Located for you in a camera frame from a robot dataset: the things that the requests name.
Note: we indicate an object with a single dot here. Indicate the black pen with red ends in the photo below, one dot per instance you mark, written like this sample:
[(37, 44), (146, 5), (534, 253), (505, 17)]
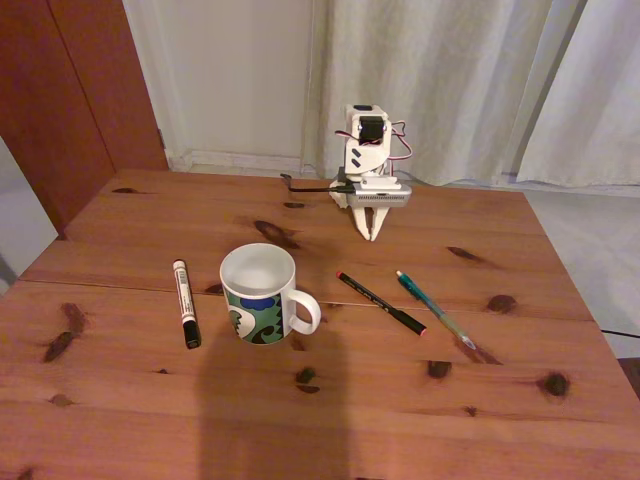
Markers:
[(380, 302)]

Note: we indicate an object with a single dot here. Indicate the teal mechanical pencil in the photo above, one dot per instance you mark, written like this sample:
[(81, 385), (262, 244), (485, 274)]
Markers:
[(430, 305)]

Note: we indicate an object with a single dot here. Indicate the white marker with black cap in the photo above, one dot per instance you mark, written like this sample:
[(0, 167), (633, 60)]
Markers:
[(185, 300)]

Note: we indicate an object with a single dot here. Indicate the white mug, green blue pattern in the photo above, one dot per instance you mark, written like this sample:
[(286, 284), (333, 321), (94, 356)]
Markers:
[(250, 320)]

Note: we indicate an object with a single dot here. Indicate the wide white curtain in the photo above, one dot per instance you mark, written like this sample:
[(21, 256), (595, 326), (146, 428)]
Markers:
[(475, 50)]

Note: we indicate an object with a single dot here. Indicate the narrow white curtain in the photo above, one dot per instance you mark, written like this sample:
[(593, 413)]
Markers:
[(600, 100)]

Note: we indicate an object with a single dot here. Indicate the brown wooden cabinet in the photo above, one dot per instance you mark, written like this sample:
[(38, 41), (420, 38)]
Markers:
[(60, 100)]

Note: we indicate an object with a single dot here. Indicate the silver camera box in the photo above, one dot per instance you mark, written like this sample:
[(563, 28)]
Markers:
[(380, 197)]

